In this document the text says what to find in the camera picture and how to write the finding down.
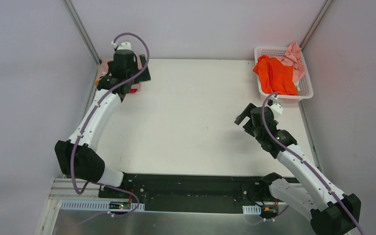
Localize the left white cable duct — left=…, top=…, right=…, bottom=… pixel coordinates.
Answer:
left=60, top=200, right=145, bottom=212

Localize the white cable duct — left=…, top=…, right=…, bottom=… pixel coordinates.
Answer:
left=60, top=200, right=145, bottom=212
left=242, top=205, right=261, bottom=215

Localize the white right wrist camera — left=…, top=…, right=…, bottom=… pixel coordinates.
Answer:
left=267, top=99, right=283, bottom=120

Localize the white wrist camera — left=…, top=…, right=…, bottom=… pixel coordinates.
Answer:
left=111, top=41, right=132, bottom=51
left=267, top=99, right=283, bottom=120

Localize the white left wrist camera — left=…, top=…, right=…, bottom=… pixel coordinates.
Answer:
left=111, top=41, right=132, bottom=51

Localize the orange t-shirt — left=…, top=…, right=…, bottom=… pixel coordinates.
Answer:
left=253, top=55, right=298, bottom=95

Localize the aluminium frame rail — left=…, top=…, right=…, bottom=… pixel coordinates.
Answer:
left=48, top=177, right=342, bottom=206

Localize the white plastic laundry basket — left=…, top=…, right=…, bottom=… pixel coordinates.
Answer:
left=253, top=43, right=314, bottom=103

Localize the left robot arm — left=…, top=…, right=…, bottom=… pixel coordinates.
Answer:
left=55, top=48, right=151, bottom=198

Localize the dusty pink graphic t-shirt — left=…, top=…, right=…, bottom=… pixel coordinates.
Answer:
left=95, top=58, right=142, bottom=89

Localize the light pink crumpled t-shirt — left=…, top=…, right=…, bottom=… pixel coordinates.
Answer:
left=280, top=42, right=306, bottom=86

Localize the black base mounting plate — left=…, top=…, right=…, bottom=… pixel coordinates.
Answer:
left=98, top=174, right=275, bottom=214

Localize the right white cable duct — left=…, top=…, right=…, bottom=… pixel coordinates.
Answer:
left=242, top=205, right=261, bottom=215

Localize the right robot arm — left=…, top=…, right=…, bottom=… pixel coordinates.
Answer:
left=235, top=102, right=361, bottom=235

